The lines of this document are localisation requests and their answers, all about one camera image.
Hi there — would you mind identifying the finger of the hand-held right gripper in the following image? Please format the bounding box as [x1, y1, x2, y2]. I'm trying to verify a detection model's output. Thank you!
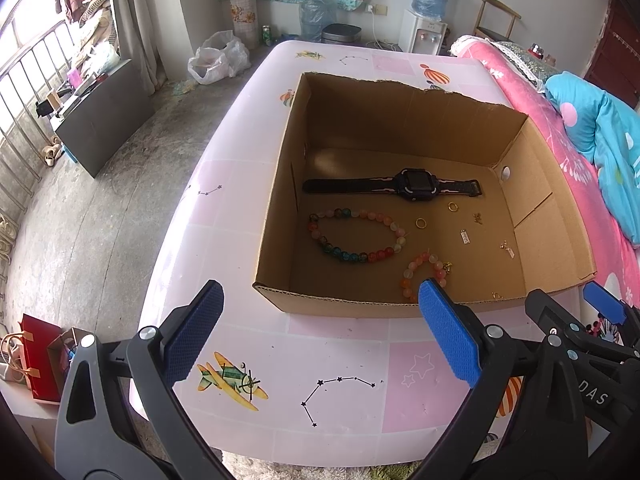
[525, 288, 583, 343]
[583, 281, 640, 348]

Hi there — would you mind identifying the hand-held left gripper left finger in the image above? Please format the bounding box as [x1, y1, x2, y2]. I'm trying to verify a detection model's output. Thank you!
[54, 280, 236, 480]

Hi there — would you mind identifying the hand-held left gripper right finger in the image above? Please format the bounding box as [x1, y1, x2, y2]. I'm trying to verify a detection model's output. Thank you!
[410, 278, 588, 480]

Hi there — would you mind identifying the orange pink bead bracelet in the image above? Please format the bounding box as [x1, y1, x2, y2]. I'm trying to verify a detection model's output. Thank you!
[399, 251, 447, 305]

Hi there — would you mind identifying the multicolour bead bracelet with teal beads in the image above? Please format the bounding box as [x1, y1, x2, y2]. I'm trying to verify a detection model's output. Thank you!
[307, 207, 409, 264]

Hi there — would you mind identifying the brown cardboard box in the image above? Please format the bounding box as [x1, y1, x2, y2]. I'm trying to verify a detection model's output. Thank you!
[252, 71, 598, 320]

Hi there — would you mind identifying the black smartwatch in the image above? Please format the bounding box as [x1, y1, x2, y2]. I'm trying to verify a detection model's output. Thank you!
[301, 167, 485, 202]

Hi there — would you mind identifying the red gift bag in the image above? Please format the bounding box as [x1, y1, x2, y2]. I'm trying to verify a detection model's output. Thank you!
[19, 314, 71, 403]

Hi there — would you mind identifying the blue dotted quilt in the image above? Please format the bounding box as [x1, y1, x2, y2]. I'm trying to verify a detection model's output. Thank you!
[544, 72, 640, 248]

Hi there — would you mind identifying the pink floral quilt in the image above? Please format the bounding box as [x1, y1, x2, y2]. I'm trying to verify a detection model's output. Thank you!
[447, 35, 640, 341]

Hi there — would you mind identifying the dark low cabinet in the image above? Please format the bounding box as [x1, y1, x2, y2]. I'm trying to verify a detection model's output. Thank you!
[54, 58, 156, 178]

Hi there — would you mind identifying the lace-edged floral pillow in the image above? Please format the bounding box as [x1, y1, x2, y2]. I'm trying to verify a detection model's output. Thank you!
[492, 40, 558, 91]

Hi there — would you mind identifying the dark wooden door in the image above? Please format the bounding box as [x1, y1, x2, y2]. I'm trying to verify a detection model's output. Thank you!
[582, 0, 640, 96]

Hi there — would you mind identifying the white plastic bag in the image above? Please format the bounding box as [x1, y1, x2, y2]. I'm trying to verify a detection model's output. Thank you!
[187, 30, 252, 86]

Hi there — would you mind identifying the white water dispenser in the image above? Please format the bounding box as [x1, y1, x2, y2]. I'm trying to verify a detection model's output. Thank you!
[399, 7, 448, 56]

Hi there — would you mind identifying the wooden chair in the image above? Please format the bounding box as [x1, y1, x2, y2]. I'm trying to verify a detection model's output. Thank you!
[472, 0, 521, 41]

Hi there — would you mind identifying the grey pedal bin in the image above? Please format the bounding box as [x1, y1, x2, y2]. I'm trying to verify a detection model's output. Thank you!
[321, 23, 362, 46]

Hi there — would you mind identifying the rolled floral sheet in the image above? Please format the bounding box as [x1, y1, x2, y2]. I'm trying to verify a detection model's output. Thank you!
[227, 0, 259, 51]

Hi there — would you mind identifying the grey curtain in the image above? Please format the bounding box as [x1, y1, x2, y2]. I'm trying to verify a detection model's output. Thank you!
[107, 0, 173, 86]

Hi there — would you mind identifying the metal window railing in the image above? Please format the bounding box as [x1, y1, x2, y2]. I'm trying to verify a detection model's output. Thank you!
[0, 20, 76, 241]

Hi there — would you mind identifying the clear water jug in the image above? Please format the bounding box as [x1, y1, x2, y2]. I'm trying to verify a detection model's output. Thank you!
[299, 0, 330, 43]

